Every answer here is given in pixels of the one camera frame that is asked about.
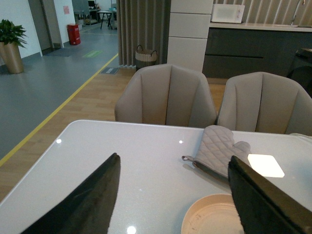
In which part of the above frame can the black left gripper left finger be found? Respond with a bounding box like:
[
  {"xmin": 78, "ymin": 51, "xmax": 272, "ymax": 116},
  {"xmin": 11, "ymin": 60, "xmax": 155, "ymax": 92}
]
[{"xmin": 23, "ymin": 153, "xmax": 121, "ymax": 234}]

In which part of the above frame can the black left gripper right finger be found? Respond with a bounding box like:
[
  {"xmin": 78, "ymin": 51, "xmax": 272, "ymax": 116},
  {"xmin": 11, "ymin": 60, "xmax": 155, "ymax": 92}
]
[{"xmin": 228, "ymin": 156, "xmax": 312, "ymax": 234}]

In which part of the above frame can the beige round plate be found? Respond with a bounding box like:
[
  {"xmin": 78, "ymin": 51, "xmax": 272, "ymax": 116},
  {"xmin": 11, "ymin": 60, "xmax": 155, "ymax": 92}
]
[{"xmin": 181, "ymin": 194, "xmax": 244, "ymax": 234}]

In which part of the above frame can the grey quilted oven mitt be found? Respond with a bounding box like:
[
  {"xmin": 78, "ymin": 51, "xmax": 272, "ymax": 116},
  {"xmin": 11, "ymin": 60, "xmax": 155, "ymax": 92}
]
[{"xmin": 182, "ymin": 125, "xmax": 251, "ymax": 181}]

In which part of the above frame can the white cloth at table edge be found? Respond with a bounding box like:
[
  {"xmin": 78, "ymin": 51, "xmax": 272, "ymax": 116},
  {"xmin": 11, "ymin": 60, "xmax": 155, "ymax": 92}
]
[{"xmin": 290, "ymin": 133, "xmax": 312, "ymax": 142}]

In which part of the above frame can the beige right dining chair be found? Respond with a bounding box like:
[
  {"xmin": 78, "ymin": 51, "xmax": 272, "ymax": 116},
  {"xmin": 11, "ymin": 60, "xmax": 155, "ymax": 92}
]
[{"xmin": 217, "ymin": 72, "xmax": 312, "ymax": 136}]

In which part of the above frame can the beige dining chair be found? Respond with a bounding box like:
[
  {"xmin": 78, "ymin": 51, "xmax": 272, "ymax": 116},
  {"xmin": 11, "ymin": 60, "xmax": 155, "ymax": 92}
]
[
  {"xmin": 115, "ymin": 64, "xmax": 217, "ymax": 128},
  {"xmin": 217, "ymin": 72, "xmax": 312, "ymax": 136}
]

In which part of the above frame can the beige left dining chair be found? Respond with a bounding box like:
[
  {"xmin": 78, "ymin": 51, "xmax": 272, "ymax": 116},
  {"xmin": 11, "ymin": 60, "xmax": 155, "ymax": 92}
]
[{"xmin": 115, "ymin": 64, "xmax": 217, "ymax": 128}]

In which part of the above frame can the dark kitchen counter cabinet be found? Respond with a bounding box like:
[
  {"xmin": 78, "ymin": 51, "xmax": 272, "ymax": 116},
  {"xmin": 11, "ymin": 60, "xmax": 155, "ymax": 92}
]
[{"xmin": 202, "ymin": 26, "xmax": 312, "ymax": 78}]

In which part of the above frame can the gold plant pot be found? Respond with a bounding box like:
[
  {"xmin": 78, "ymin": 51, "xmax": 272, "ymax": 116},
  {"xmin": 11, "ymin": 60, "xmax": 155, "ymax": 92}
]
[{"xmin": 0, "ymin": 42, "xmax": 24, "ymax": 74}]

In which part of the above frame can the red fire extinguisher box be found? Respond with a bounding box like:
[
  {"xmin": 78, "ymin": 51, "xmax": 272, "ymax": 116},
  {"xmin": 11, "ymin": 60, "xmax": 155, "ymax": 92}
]
[{"xmin": 67, "ymin": 24, "xmax": 80, "ymax": 45}]

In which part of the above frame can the green potted plant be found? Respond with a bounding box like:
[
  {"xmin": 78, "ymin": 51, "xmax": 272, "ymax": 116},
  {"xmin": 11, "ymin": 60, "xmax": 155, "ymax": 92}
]
[{"xmin": 0, "ymin": 19, "xmax": 27, "ymax": 48}]

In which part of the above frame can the black table in background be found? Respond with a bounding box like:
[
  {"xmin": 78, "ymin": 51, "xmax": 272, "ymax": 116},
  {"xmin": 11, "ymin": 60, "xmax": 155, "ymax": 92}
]
[{"xmin": 97, "ymin": 10, "xmax": 117, "ymax": 29}]

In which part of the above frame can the white microwave oven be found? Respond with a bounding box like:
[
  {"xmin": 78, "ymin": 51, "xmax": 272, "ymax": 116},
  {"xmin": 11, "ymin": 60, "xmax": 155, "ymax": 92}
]
[{"xmin": 211, "ymin": 4, "xmax": 245, "ymax": 23}]

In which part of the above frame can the woven basket with handles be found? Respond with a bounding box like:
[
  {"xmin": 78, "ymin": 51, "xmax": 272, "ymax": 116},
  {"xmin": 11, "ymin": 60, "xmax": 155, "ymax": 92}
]
[{"xmin": 135, "ymin": 44, "xmax": 158, "ymax": 70}]

